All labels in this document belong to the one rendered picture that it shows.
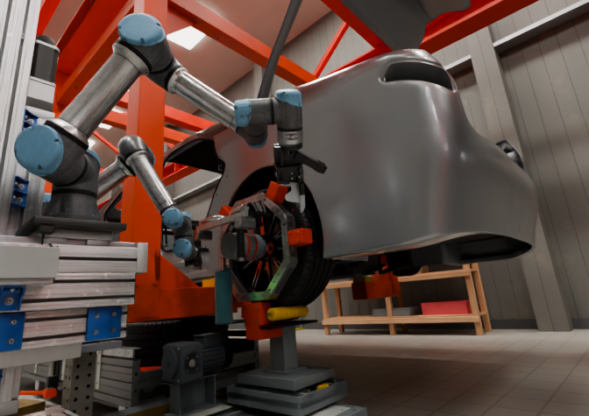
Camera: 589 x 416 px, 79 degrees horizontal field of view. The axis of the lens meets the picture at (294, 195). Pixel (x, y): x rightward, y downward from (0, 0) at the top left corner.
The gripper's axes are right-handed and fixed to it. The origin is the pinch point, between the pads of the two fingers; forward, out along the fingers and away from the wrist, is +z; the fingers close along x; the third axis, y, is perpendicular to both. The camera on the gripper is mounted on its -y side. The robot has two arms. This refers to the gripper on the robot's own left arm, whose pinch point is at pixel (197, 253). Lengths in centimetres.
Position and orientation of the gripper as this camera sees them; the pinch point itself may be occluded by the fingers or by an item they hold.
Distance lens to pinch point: 189.9
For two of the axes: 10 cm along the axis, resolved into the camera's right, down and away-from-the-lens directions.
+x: 9.8, -1.4, 1.0
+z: -0.6, 2.8, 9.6
